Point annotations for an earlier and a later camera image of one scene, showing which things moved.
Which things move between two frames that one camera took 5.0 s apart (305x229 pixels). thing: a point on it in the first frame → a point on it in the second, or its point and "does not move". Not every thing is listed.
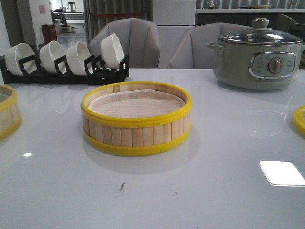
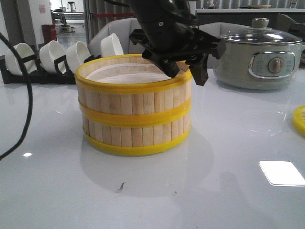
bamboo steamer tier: [135, 118] does not move
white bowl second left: [49, 52] does not move
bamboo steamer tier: [11, 118] → [131, 90]
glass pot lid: [261, 33] does not move
